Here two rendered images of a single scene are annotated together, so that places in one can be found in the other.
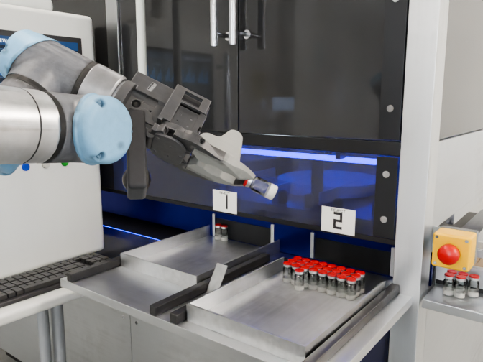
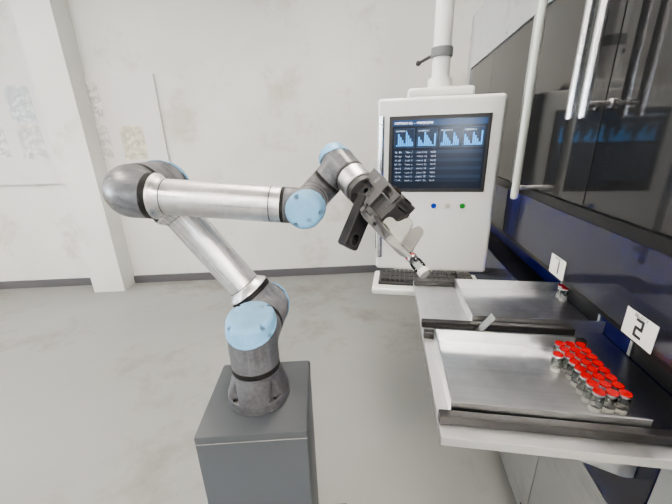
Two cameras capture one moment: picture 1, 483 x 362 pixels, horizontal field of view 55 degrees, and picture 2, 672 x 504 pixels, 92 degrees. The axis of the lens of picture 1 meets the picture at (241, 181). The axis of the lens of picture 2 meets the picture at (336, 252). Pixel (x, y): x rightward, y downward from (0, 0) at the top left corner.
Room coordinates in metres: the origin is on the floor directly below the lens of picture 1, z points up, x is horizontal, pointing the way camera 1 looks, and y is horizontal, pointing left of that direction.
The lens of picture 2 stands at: (0.26, -0.44, 1.40)
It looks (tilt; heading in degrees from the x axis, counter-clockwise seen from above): 19 degrees down; 62
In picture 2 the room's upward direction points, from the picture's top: 2 degrees counter-clockwise
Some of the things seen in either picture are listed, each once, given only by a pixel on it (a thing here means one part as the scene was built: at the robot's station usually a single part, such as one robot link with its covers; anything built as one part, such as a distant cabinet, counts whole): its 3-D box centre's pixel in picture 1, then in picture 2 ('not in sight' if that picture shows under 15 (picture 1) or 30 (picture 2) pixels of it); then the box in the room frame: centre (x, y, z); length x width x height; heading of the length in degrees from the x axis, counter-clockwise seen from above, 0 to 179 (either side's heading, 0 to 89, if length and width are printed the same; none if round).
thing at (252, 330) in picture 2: not in sight; (253, 335); (0.40, 0.26, 0.96); 0.13 x 0.12 x 0.14; 60
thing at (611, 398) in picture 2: (322, 276); (586, 373); (1.00, -0.18, 0.91); 0.18 x 0.02 x 0.05; 52
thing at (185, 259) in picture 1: (203, 252); (518, 302); (1.19, 0.10, 0.90); 0.34 x 0.26 x 0.04; 143
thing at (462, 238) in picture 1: (454, 248); not in sight; (0.93, -0.44, 1.00); 0.08 x 0.07 x 0.07; 143
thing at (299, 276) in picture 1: (299, 279); (556, 362); (0.98, -0.13, 0.91); 0.02 x 0.02 x 0.05
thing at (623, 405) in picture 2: (327, 274); (598, 374); (1.02, -0.20, 0.91); 0.18 x 0.02 x 0.05; 52
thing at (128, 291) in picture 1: (238, 285); (512, 339); (1.03, 0.01, 0.87); 0.70 x 0.48 x 0.02; 53
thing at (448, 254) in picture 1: (448, 253); not in sight; (0.89, -0.41, 1.00); 0.04 x 0.04 x 0.04; 53
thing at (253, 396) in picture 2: not in sight; (257, 377); (0.40, 0.25, 0.84); 0.15 x 0.15 x 0.10
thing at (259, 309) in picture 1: (291, 299); (520, 371); (0.89, -0.10, 0.90); 0.34 x 0.26 x 0.04; 142
